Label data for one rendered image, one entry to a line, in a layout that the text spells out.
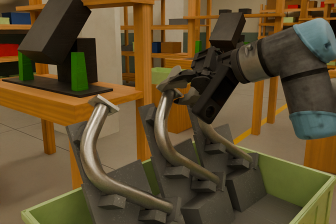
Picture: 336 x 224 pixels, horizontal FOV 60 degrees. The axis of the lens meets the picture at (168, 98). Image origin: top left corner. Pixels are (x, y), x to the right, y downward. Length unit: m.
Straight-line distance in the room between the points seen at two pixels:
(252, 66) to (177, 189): 0.35
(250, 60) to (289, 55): 0.07
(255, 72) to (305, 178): 0.42
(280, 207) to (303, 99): 0.45
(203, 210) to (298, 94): 0.35
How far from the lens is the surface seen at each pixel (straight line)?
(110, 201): 0.58
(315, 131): 0.52
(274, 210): 0.88
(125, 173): 0.66
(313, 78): 0.52
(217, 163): 0.86
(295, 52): 0.52
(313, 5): 10.56
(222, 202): 0.78
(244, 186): 0.86
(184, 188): 0.75
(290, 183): 0.91
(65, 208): 0.73
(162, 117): 0.64
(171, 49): 6.15
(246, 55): 0.55
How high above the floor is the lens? 1.32
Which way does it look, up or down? 13 degrees down
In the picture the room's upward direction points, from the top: straight up
